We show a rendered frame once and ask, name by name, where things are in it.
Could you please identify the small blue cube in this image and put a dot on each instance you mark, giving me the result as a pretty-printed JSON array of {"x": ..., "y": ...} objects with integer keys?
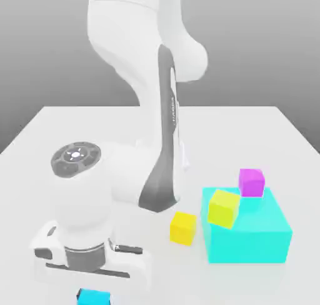
[{"x": 93, "y": 297}]

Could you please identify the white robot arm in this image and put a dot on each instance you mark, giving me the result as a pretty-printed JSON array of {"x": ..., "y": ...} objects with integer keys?
[{"x": 120, "y": 60}]

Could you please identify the small magenta cube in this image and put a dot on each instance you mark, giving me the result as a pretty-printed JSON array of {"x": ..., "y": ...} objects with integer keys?
[{"x": 251, "y": 183}]

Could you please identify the small yellow cube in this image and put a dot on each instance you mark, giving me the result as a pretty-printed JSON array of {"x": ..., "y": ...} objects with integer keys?
[{"x": 182, "y": 228}]

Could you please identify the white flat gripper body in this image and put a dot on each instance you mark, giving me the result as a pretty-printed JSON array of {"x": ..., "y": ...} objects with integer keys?
[{"x": 125, "y": 281}]

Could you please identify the small lime cube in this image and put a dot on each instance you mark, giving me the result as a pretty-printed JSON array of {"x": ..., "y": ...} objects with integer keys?
[{"x": 222, "y": 210}]

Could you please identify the large cyan box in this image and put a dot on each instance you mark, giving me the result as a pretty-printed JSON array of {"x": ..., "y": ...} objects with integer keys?
[{"x": 255, "y": 235}]

